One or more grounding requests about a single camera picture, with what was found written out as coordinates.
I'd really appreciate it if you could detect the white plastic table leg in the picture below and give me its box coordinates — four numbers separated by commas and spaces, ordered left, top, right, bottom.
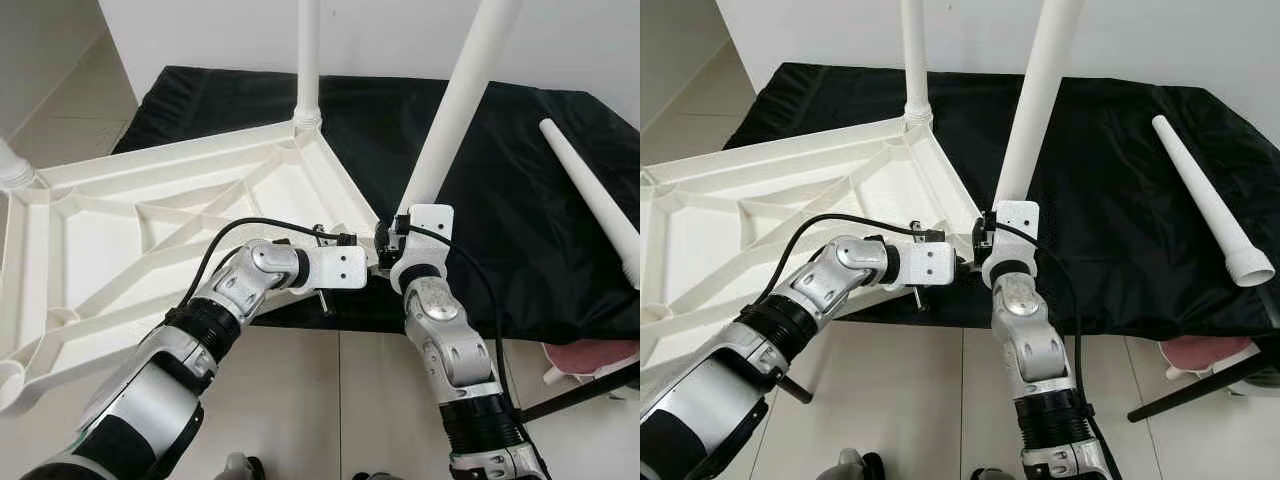
0, 138, 37, 193
293, 0, 324, 131
900, 0, 935, 131
992, 0, 1085, 211
1152, 114, 1277, 289
397, 0, 522, 217
540, 118, 641, 291

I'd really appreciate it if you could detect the white plastic table top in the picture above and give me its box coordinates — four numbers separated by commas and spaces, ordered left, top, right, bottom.
0, 120, 386, 416
640, 115, 986, 398

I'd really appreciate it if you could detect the black table cloth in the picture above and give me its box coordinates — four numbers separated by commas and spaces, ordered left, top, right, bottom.
112, 66, 641, 346
722, 62, 1280, 341

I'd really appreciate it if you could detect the pink slipper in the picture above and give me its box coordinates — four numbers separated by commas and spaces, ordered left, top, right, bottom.
1160, 335, 1257, 373
543, 340, 617, 377

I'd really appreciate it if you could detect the grey left robot foot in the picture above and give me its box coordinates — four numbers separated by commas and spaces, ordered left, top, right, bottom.
820, 448, 887, 480
218, 452, 267, 480

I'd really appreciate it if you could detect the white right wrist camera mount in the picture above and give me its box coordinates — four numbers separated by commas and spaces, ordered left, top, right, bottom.
980, 200, 1041, 291
390, 204, 456, 294

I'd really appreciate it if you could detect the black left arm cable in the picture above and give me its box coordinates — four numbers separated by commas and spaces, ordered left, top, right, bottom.
765, 212, 947, 307
180, 216, 357, 313

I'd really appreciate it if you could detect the black metal table frame bar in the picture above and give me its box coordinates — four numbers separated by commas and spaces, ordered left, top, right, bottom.
520, 360, 641, 424
1127, 343, 1280, 424

